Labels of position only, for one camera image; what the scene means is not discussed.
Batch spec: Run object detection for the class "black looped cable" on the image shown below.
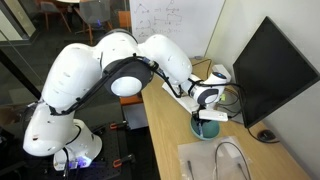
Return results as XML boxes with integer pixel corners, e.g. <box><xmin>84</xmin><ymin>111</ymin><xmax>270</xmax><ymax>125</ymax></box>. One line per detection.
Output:
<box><xmin>214</xmin><ymin>141</ymin><xmax>253</xmax><ymax>180</ymax></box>

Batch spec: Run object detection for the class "teal bowl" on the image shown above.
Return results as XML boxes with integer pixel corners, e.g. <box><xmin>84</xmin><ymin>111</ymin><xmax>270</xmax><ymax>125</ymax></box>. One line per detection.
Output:
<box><xmin>189</xmin><ymin>114</ymin><xmax>222</xmax><ymax>142</ymax></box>

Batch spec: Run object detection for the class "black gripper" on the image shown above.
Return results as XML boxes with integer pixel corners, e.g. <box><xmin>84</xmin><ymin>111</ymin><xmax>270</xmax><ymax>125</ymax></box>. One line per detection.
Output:
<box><xmin>194</xmin><ymin>112</ymin><xmax>206</xmax><ymax>136</ymax></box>

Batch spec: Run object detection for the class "orange handled clamp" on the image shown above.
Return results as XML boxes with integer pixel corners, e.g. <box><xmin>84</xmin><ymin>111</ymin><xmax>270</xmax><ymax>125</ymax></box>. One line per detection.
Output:
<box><xmin>112</xmin><ymin>153</ymin><xmax>136</xmax><ymax>169</ymax></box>
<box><xmin>109</xmin><ymin>121</ymin><xmax>129</xmax><ymax>131</ymax></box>

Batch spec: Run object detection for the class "grey box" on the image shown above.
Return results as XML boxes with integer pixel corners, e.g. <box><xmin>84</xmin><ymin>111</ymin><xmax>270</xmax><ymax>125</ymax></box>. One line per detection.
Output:
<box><xmin>122</xmin><ymin>103</ymin><xmax>149</xmax><ymax>130</ymax></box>

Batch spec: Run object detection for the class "orange chair backrest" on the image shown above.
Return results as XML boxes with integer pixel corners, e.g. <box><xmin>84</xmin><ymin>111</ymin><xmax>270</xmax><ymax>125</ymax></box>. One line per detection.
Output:
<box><xmin>117</xmin><ymin>10</ymin><xmax>132</xmax><ymax>29</ymax></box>

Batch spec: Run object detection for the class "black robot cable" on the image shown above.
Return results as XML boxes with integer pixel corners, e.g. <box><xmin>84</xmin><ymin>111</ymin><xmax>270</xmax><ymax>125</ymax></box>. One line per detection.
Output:
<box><xmin>48</xmin><ymin>54</ymin><xmax>246</xmax><ymax>118</ymax></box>

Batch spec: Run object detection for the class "thin grey cable end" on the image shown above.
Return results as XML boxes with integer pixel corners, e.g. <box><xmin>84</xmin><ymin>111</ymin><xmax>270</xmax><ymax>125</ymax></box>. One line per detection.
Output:
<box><xmin>186</xmin><ymin>159</ymin><xmax>196</xmax><ymax>180</ymax></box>

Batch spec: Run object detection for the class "grey shell chair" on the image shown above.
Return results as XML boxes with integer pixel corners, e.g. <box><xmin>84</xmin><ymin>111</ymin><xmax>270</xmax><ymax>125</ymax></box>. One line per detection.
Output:
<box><xmin>73</xmin><ymin>0</ymin><xmax>114</xmax><ymax>46</ymax></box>

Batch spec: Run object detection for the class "black perforated base table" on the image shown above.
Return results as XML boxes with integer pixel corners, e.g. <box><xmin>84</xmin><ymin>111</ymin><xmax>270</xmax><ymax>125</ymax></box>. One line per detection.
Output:
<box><xmin>19</xmin><ymin>119</ymin><xmax>161</xmax><ymax>180</ymax></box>

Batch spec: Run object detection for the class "thin dark desk cable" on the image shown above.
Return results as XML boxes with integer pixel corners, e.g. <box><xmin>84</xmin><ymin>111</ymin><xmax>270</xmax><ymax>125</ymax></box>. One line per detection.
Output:
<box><xmin>191</xmin><ymin>58</ymin><xmax>214</xmax><ymax>81</ymax></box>

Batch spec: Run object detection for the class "clear plastic bag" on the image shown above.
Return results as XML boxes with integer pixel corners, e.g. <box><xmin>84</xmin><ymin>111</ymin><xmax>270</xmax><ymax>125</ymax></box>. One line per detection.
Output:
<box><xmin>177</xmin><ymin>135</ymin><xmax>259</xmax><ymax>180</ymax></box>

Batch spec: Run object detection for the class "whiteboard with drawings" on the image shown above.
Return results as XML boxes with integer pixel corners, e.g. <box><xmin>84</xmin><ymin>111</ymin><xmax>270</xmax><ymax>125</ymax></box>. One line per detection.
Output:
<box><xmin>129</xmin><ymin>0</ymin><xmax>226</xmax><ymax>61</ymax></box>

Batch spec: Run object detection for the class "white power adapter box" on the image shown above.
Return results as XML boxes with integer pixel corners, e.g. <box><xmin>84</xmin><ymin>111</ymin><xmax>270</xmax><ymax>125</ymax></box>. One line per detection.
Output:
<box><xmin>211</xmin><ymin>64</ymin><xmax>232</xmax><ymax>78</ymax></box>

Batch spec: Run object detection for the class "black round puck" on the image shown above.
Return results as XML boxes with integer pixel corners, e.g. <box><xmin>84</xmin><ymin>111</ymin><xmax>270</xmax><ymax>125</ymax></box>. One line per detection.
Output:
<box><xmin>257</xmin><ymin>129</ymin><xmax>278</xmax><ymax>144</ymax></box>

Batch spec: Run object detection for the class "grey monitor base plate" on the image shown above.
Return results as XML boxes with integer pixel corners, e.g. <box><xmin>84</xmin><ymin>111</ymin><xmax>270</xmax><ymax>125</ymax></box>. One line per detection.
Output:
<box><xmin>218</xmin><ymin>89</ymin><xmax>245</xmax><ymax>125</ymax></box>

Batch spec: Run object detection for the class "wooden chair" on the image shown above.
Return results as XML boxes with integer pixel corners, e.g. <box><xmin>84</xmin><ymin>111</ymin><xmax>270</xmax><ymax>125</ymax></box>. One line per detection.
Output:
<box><xmin>39</xmin><ymin>0</ymin><xmax>73</xmax><ymax>33</ymax></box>

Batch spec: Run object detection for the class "black computer monitor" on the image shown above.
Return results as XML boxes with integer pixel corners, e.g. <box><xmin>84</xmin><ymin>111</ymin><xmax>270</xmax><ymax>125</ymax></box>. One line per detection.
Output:
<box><xmin>232</xmin><ymin>15</ymin><xmax>320</xmax><ymax>129</ymax></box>

